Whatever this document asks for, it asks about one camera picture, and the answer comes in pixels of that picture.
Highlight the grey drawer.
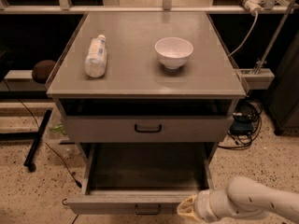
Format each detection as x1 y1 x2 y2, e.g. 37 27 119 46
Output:
62 116 233 143
67 143 213 216

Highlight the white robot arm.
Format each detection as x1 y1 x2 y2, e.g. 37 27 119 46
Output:
177 176 299 224

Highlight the grey drawer cabinet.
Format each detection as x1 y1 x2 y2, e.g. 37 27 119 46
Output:
48 12 245 157

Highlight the dark grey cabinet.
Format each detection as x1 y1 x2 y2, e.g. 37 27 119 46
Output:
263 32 299 135

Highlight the clear plastic bag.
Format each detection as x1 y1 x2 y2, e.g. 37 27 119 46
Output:
43 107 78 158

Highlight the white ceramic bowl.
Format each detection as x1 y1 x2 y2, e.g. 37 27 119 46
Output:
155 37 193 69

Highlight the black rod on floor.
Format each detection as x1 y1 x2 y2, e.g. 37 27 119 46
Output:
23 109 51 173

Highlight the white plastic bottle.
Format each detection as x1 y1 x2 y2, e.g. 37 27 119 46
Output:
84 35 107 78

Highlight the brown ball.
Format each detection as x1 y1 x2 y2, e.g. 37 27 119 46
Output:
32 60 56 84

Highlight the white power strip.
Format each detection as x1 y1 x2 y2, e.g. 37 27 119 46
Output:
238 0 263 14

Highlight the metal diagonal strut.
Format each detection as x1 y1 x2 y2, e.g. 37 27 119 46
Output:
251 0 296 75

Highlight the black cable bundle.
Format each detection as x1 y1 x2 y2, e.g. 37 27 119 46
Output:
218 98 264 151

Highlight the thin black floor cable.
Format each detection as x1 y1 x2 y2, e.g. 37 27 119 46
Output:
3 81 83 189

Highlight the white power cable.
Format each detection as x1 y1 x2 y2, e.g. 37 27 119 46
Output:
227 10 260 58

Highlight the metal shelf rail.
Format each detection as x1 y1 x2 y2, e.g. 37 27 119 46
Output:
0 0 293 15

